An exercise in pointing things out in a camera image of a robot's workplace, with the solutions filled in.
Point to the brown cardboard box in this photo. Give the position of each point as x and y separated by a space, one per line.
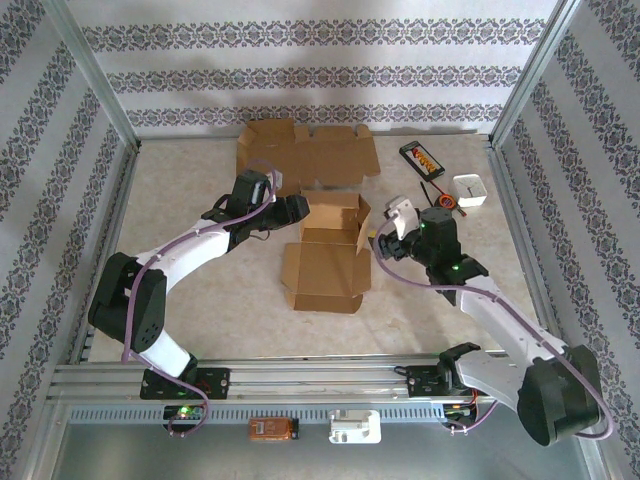
325 155
325 270

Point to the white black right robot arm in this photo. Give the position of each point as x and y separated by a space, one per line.
510 320

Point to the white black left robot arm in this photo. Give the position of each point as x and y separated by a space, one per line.
190 250

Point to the orange black tape measure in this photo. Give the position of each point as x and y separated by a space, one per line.
446 202

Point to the white square clock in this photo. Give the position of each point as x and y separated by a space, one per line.
470 192

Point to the small controller circuit board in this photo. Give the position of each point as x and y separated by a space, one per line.
457 410
182 412

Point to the grey metal sheet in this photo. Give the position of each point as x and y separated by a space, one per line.
400 455

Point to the orange electronic module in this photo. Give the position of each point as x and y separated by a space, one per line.
270 430

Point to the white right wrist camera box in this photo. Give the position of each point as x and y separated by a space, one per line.
402 212

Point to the aluminium side rail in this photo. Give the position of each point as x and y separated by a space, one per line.
121 190
518 225

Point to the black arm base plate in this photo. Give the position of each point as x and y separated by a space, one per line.
420 382
220 382

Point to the aluminium mounting rail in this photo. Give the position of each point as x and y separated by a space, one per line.
310 381

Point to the white plastic bracket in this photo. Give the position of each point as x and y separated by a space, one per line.
370 430

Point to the aluminium frame post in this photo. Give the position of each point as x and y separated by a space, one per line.
535 75
96 75

